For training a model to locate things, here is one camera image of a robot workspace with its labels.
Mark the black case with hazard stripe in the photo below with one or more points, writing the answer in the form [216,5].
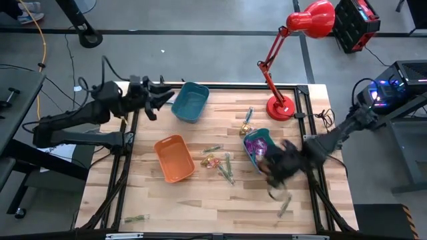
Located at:
[380,221]

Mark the black floor stand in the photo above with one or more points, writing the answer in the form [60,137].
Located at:
[88,36]

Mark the person's leg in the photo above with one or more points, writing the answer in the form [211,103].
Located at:
[8,6]

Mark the green stick candy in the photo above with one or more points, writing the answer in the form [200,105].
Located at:
[228,165]
[284,206]
[211,149]
[135,219]

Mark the small white tag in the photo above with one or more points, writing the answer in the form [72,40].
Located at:
[77,88]

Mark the gold candy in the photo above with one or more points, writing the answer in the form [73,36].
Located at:
[214,163]
[246,128]
[206,161]

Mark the grey round floor base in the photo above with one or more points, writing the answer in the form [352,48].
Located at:
[85,5]

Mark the black computer with coloured lights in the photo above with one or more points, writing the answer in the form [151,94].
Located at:
[407,73]

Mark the black desk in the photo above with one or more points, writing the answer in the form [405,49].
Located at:
[20,100]

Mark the black and red toolbox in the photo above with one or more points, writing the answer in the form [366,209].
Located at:
[355,23]

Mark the white paper sheet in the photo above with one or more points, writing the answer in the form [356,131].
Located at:
[56,153]

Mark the orange plastic bin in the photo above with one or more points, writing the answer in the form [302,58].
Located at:
[173,160]

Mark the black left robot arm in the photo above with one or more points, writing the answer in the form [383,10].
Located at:
[73,116]

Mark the black caster wheel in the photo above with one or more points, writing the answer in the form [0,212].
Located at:
[20,213]

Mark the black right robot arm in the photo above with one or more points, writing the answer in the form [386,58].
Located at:
[333,136]

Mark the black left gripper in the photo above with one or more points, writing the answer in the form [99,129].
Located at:
[138,93]

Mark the teal plastic bin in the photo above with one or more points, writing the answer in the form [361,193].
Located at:
[263,133]

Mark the person's foot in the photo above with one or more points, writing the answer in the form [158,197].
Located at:
[30,17]
[30,6]

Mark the tall black cabinet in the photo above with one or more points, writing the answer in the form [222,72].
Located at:
[417,13]

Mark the red desk lamp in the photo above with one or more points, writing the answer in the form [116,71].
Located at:
[313,18]

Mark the clear plastic packet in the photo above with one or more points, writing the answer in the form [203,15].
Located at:
[226,175]

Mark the blue-green stick candy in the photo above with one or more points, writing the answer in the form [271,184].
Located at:
[249,115]

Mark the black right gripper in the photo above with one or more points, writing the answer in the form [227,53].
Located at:
[287,160]

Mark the silver table bracket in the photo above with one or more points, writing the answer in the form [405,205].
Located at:
[123,236]
[310,237]

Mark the blue plastic bin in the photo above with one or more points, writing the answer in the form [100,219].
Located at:
[190,103]

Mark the black table clamp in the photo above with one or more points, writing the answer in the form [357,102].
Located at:
[162,80]

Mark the black computer stand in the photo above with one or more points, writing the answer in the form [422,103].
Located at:
[408,156]

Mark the purple candy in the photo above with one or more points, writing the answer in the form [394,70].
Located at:
[251,145]
[262,151]

